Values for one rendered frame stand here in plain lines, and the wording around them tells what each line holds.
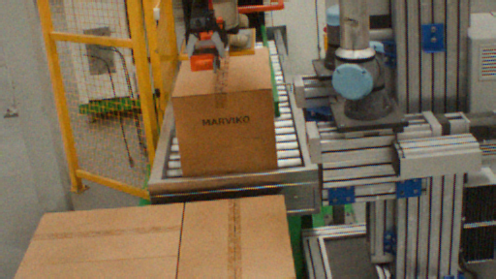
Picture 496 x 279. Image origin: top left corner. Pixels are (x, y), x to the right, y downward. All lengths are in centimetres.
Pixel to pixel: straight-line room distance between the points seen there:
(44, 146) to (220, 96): 124
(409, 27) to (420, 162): 46
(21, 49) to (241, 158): 129
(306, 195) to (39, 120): 148
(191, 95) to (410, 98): 89
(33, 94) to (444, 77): 208
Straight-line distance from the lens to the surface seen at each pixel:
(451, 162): 217
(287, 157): 315
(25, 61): 355
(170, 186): 287
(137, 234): 265
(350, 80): 199
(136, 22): 343
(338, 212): 360
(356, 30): 197
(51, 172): 374
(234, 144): 285
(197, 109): 280
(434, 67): 238
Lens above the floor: 186
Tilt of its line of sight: 23 degrees down
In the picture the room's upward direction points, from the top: 6 degrees counter-clockwise
